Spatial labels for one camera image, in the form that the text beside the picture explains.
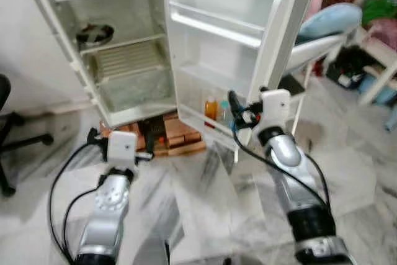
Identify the pale teal bottle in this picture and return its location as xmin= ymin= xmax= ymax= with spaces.
xmin=220 ymin=100 xmax=232 ymax=124

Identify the orange brick fridge stand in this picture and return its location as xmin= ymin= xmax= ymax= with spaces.
xmin=99 ymin=111 xmax=207 ymax=158

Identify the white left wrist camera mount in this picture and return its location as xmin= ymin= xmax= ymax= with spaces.
xmin=107 ymin=130 xmax=139 ymax=170

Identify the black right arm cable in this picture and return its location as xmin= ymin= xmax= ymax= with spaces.
xmin=231 ymin=125 xmax=330 ymax=211

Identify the black office chair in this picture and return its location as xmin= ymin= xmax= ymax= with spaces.
xmin=0 ymin=74 xmax=56 ymax=198

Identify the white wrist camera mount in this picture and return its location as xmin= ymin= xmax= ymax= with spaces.
xmin=253 ymin=89 xmax=292 ymax=139
xmin=107 ymin=130 xmax=139 ymax=170

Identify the maroon bag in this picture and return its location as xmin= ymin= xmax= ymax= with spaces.
xmin=366 ymin=18 xmax=397 ymax=52

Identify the black bag white label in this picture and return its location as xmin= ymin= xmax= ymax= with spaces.
xmin=325 ymin=48 xmax=373 ymax=89

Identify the light blue cushion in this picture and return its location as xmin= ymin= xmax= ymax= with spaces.
xmin=297 ymin=3 xmax=364 ymax=46

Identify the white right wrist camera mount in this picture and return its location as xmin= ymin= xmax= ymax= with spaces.
xmin=253 ymin=89 xmax=292 ymax=139

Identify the green plastic bag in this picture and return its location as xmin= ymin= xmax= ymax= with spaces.
xmin=362 ymin=0 xmax=397 ymax=27

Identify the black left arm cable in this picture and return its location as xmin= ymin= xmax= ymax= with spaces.
xmin=48 ymin=128 xmax=109 ymax=263

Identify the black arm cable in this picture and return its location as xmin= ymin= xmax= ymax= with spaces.
xmin=48 ymin=128 xmax=109 ymax=263
xmin=231 ymin=125 xmax=330 ymax=211

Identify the white folding chair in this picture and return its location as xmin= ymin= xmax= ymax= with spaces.
xmin=279 ymin=26 xmax=373 ymax=137

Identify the grey fridge door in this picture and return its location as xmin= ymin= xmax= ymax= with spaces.
xmin=164 ymin=0 xmax=324 ymax=151

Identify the clear crisper drawer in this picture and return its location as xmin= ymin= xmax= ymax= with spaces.
xmin=92 ymin=66 xmax=178 ymax=117

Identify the orange red drink bottle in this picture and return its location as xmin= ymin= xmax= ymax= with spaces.
xmin=204 ymin=97 xmax=220 ymax=124

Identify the black round dish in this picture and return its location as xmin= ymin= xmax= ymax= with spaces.
xmin=75 ymin=22 xmax=116 ymax=46

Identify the beige wooden rack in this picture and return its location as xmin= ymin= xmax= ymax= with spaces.
xmin=316 ymin=23 xmax=397 ymax=108

